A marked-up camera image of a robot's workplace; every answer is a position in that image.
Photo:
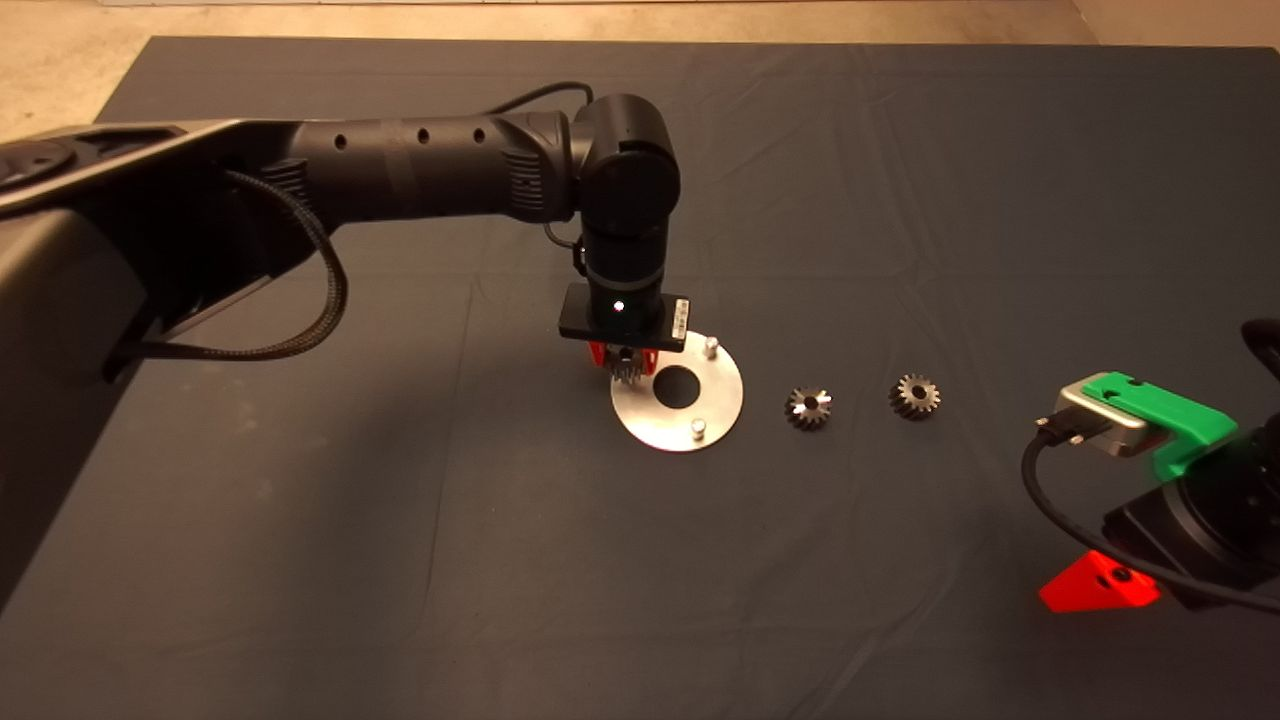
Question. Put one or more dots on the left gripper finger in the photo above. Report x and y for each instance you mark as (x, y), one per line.
(650, 358)
(597, 352)

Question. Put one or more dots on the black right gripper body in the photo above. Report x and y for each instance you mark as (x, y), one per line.
(1170, 540)

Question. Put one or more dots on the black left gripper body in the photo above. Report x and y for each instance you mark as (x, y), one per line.
(640, 325)

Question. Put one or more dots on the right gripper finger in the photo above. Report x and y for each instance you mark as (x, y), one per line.
(1095, 590)

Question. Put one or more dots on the steel planetary gear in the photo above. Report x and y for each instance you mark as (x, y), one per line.
(800, 415)
(905, 405)
(625, 368)

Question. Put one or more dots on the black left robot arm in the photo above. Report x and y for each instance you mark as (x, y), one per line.
(420, 170)

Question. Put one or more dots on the round metal carrier plate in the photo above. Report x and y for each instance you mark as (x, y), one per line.
(650, 425)

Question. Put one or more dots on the dark grey table cloth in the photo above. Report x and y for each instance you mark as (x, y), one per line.
(900, 200)

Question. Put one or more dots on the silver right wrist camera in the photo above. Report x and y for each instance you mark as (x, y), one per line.
(1120, 435)

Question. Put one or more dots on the green right camera mount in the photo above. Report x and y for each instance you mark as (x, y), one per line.
(1180, 420)

